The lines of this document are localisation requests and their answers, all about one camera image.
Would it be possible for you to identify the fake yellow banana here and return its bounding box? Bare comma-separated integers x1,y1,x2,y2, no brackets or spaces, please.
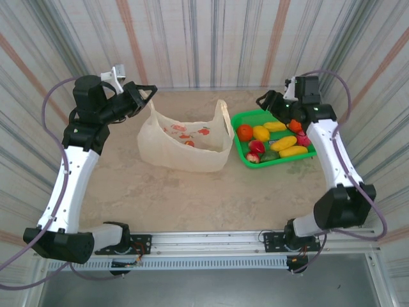
279,145,309,159

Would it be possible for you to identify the fake green avocado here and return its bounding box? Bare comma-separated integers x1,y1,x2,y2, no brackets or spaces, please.
260,150,281,162

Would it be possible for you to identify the green plastic basket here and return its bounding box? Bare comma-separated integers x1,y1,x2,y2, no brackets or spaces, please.
230,109,318,169

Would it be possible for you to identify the fake yellow mango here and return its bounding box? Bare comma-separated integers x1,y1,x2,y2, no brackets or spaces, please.
263,121,288,132

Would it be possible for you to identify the white slotted cable duct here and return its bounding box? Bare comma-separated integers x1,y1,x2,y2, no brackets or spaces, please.
47,257,288,272

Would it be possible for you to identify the fake yellow oval fruit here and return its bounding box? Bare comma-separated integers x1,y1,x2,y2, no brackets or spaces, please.
270,136,298,152

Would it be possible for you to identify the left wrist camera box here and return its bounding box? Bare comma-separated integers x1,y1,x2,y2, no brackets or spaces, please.
100,63,127,94

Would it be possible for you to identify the fake red apple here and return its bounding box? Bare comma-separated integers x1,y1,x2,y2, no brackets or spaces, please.
248,139,266,154

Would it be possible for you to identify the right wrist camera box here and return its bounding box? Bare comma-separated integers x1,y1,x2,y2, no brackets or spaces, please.
282,77,300,99

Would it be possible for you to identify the aluminium mounting rail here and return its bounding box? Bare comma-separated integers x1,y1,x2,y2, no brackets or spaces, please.
92,227,381,256

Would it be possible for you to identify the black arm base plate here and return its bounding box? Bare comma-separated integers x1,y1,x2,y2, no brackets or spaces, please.
95,234,153,256
262,232,321,254

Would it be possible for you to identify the translucent fruit print plastic bag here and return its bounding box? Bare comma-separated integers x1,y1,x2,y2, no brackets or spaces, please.
137,92,235,173

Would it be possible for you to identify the fake yellow lemon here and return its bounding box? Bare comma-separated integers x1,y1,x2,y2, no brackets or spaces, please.
252,125,271,142

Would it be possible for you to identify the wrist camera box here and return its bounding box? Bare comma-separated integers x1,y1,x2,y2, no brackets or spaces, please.
100,63,127,94
282,77,300,99

